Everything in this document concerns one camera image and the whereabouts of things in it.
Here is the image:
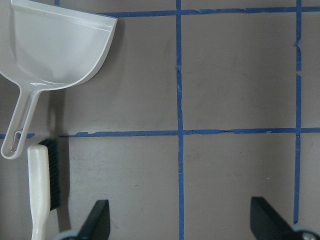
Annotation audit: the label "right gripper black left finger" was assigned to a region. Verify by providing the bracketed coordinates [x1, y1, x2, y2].
[77, 199, 111, 240]

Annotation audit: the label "white brush black bristles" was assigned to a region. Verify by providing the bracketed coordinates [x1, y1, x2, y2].
[27, 138, 61, 240]

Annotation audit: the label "white plastic dustpan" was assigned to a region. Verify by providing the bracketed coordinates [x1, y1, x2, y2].
[0, 0, 117, 160]

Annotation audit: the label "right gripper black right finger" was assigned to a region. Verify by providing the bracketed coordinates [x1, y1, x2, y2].
[250, 197, 300, 240]

